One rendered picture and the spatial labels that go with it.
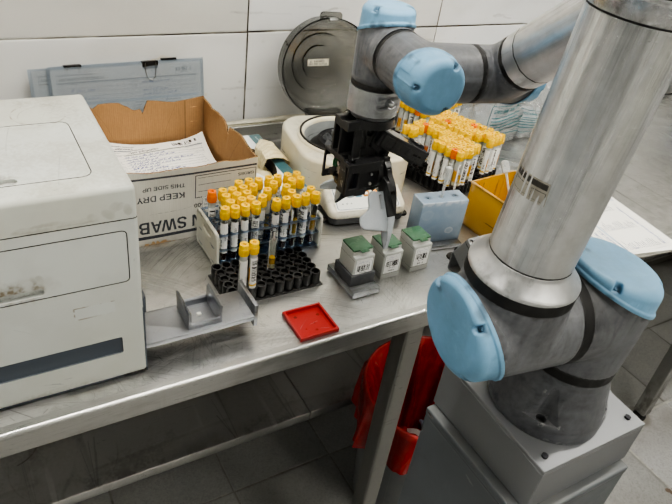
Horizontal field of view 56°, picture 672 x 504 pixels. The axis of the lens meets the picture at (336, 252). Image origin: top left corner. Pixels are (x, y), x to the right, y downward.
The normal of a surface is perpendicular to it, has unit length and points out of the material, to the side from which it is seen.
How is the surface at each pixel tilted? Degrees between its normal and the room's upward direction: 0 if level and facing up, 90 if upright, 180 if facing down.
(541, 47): 104
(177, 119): 88
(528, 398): 71
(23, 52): 90
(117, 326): 90
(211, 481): 0
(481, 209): 90
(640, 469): 0
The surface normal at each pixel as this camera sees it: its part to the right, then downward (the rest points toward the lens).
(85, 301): 0.49, 0.55
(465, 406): -0.86, 0.19
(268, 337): 0.13, -0.81
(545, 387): -0.55, 0.11
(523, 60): -0.80, 0.46
